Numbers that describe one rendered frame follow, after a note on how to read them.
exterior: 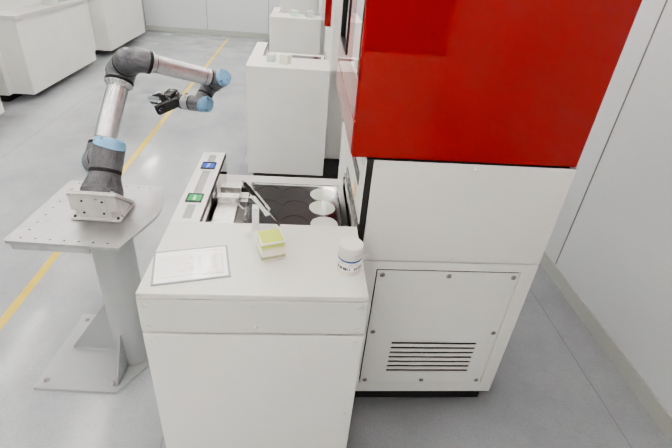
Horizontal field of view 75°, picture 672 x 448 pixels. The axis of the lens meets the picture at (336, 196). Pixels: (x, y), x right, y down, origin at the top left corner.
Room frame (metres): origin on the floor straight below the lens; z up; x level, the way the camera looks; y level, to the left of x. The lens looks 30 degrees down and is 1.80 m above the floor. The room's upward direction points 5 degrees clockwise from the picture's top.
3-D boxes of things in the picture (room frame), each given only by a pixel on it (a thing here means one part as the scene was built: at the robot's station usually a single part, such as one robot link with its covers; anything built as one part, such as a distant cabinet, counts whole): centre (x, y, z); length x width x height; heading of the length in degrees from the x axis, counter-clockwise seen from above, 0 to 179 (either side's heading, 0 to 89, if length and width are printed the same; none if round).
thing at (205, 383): (1.34, 0.25, 0.41); 0.97 x 0.64 x 0.82; 6
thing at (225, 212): (1.39, 0.41, 0.87); 0.36 x 0.08 x 0.03; 6
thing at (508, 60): (1.68, -0.36, 1.52); 0.81 x 0.75 x 0.59; 6
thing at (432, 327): (1.68, -0.39, 0.41); 0.82 x 0.71 x 0.82; 6
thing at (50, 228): (1.41, 0.92, 0.75); 0.45 x 0.44 x 0.13; 92
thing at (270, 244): (1.05, 0.18, 1.00); 0.07 x 0.07 x 0.07; 24
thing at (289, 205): (1.43, 0.15, 0.90); 0.34 x 0.34 x 0.01; 6
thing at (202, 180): (1.46, 0.52, 0.89); 0.55 x 0.09 x 0.14; 6
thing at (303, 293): (1.04, 0.21, 0.89); 0.62 x 0.35 x 0.14; 96
